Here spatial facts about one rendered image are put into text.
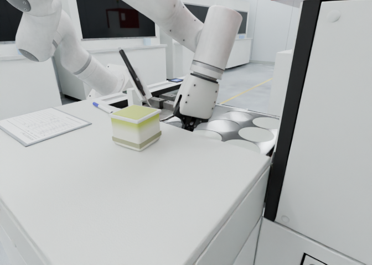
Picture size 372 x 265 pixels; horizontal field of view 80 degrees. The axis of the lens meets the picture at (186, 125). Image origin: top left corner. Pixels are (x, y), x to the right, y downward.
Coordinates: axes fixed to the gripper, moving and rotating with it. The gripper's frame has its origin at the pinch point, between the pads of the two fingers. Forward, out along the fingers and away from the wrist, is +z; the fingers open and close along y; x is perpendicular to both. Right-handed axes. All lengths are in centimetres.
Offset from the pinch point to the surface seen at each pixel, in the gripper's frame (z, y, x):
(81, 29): -25, 9, -346
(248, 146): -2.1, -13.6, 9.9
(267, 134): -5.6, -23.0, 6.7
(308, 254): 11.5, -16.6, 32.0
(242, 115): -6.8, -26.5, -9.1
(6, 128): 9.9, 39.7, -13.6
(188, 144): -1.7, 6.8, 12.6
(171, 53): -39, -183, -438
